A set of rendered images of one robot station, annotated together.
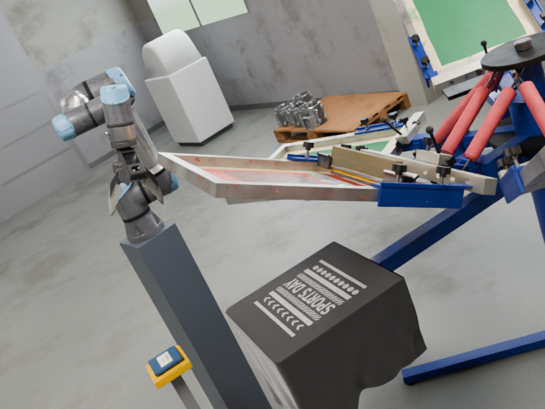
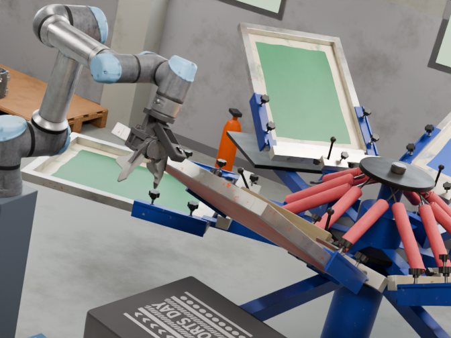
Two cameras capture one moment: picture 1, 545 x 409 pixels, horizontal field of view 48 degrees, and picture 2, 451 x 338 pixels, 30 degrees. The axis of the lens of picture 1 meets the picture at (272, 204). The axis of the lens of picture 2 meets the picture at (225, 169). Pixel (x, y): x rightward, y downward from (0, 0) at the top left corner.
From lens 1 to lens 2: 1.43 m
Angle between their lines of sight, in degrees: 34
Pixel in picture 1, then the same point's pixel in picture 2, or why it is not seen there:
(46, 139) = not seen: outside the picture
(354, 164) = not seen: hidden behind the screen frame
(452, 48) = (288, 123)
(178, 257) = (21, 229)
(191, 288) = (13, 269)
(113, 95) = (190, 72)
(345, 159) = not seen: hidden behind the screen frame
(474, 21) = (311, 108)
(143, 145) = (68, 97)
